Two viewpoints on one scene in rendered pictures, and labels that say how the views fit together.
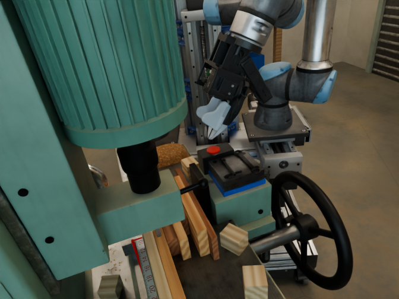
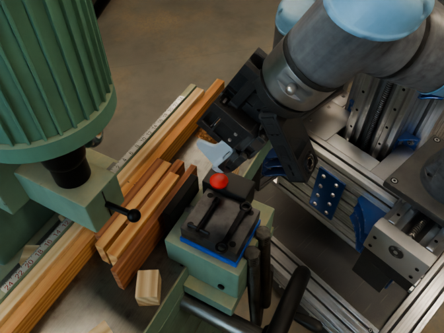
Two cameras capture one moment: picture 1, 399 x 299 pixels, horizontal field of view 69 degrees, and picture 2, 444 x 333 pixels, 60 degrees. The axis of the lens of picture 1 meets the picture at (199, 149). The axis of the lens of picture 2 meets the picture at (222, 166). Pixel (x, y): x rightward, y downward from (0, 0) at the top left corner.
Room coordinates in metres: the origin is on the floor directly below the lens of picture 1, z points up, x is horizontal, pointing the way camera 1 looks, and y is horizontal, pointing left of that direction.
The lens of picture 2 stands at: (0.29, -0.30, 1.51)
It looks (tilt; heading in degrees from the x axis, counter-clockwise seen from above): 50 degrees down; 44
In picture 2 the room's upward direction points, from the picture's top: straight up
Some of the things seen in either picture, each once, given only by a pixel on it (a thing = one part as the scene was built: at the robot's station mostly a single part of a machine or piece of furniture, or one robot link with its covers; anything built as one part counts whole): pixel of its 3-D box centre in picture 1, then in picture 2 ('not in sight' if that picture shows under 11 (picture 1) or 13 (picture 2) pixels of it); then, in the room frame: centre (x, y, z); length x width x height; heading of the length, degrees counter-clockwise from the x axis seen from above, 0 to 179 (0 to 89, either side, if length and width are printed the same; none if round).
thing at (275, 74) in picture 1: (275, 82); not in sight; (1.03, -0.31, 0.98); 0.13 x 0.12 x 0.14; 55
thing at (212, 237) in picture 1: (194, 208); (160, 222); (0.47, 0.03, 0.93); 0.24 x 0.01 x 0.06; 16
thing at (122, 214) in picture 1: (140, 207); (73, 188); (0.39, 0.12, 1.03); 0.14 x 0.07 x 0.09; 106
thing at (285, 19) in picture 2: not in sight; (299, 26); (1.08, 0.19, 0.98); 0.13 x 0.12 x 0.14; 10
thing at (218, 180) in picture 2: (213, 149); (219, 180); (0.56, -0.03, 1.02); 0.03 x 0.03 x 0.01
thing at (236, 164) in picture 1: (229, 165); (224, 211); (0.54, -0.06, 0.99); 0.13 x 0.11 x 0.06; 16
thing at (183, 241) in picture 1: (171, 215); (139, 209); (0.47, 0.08, 0.93); 0.20 x 0.02 x 0.06; 16
